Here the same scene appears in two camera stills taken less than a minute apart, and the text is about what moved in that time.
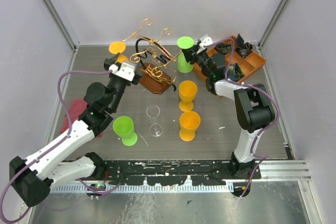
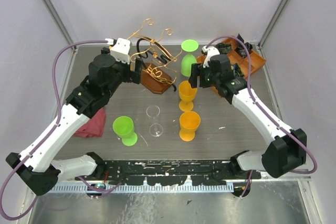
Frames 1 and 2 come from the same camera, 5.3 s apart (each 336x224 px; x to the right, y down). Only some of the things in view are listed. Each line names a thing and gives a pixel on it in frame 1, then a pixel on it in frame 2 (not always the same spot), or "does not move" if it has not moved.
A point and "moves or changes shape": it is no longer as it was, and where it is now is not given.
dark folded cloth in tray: [243, 49] does not move
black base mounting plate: [165, 173] does not move
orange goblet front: [189, 121] does not move
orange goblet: [187, 89] does not move
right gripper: [191, 54] to [198, 70]
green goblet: [184, 42] moves or changes shape
